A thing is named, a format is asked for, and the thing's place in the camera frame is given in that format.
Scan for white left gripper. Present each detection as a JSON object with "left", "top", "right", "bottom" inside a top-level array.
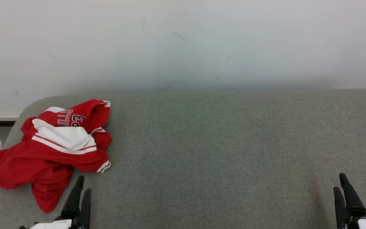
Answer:
[{"left": 27, "top": 175, "right": 92, "bottom": 229}]

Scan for red shorts with white stripes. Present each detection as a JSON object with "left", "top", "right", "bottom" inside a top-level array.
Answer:
[{"left": 0, "top": 140, "right": 111, "bottom": 213}]

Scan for red and white basketball jersey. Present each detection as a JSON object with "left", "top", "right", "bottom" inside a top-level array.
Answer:
[{"left": 21, "top": 99, "right": 113, "bottom": 156}]

